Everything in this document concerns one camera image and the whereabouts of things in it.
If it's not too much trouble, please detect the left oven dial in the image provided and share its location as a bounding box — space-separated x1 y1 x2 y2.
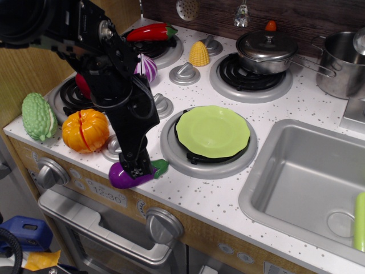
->
36 157 71 189

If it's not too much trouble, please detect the grey toy sink basin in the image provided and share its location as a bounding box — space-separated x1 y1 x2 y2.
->
238 119 364 265

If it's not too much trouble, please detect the yellow toy corn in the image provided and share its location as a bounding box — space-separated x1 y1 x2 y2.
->
189 41 210 67

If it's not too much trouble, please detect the large steel pot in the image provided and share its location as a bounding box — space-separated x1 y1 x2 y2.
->
311 31 364 99

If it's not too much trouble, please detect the black cable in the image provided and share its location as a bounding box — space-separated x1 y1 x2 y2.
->
0 227 23 274

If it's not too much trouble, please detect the red toy vegetable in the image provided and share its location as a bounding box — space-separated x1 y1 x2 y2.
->
75 73 91 100

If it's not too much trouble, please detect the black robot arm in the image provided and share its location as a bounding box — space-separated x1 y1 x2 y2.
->
1 1 159 178

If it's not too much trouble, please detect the purple toy onion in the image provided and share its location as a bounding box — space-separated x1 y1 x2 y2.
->
134 54 158 83

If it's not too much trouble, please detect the grey stove knob centre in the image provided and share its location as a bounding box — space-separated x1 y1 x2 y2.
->
169 62 200 86

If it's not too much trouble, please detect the grey stove knob back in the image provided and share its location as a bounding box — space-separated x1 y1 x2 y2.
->
201 35 223 57

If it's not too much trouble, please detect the green plastic plate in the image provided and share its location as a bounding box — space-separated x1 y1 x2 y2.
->
175 106 251 159

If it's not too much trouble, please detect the stove burner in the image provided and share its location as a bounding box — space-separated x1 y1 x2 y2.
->
160 108 258 179
121 29 184 69
209 53 293 103
47 76 95 126

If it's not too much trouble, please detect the front right stove burner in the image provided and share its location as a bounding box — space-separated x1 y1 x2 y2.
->
160 108 258 179

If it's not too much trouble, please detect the green toy bitter gourd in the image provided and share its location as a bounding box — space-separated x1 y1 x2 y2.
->
22 92 58 141

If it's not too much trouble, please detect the orange toy pumpkin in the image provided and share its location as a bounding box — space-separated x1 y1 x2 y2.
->
62 109 110 154

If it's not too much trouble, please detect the hanging metal strainer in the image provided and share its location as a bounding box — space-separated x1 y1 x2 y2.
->
176 0 200 22

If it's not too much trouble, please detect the back left stove burner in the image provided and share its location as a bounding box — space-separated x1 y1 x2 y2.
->
121 29 184 69

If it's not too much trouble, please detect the orange toy carrot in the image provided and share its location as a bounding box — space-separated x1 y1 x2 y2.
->
265 20 277 31

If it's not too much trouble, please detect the right oven dial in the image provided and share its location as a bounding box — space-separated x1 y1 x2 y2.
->
146 207 184 244

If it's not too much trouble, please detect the red toy chili pepper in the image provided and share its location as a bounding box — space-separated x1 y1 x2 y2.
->
126 23 178 42

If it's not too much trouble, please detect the hanging metal utensil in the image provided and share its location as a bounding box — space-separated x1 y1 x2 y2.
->
233 0 250 28

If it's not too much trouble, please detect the steel pot with lid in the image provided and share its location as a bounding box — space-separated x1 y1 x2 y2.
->
236 30 336 78

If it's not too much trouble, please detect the grey stove knob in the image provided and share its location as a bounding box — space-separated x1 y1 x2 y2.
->
154 93 174 119
169 62 200 86
102 135 121 163
201 35 223 57

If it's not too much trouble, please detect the silver oven door handle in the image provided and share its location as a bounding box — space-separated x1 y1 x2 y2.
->
38 190 172 268

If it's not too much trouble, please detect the grey stove knob front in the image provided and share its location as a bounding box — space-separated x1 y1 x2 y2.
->
102 135 121 163

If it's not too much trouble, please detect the purple toy eggplant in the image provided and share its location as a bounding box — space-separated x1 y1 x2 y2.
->
108 159 169 189

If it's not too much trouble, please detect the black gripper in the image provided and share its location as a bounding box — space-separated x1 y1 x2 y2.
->
106 74 159 179

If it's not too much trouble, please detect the oven dial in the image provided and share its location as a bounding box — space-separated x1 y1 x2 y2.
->
36 157 71 189
146 207 184 244

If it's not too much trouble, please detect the back right stove burner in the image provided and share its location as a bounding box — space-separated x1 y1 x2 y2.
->
209 53 293 103

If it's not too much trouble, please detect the yellow cloth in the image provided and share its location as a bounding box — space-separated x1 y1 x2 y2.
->
24 250 61 271

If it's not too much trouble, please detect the grey stove knob middle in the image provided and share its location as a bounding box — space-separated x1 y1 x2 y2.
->
154 93 174 119

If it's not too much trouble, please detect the blue plastic object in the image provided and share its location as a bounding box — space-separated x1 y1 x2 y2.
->
1 216 53 252

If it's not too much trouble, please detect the front left stove burner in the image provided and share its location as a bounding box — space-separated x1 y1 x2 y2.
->
47 76 95 126

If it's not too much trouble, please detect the green object in sink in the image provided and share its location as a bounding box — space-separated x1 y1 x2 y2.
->
353 192 364 252

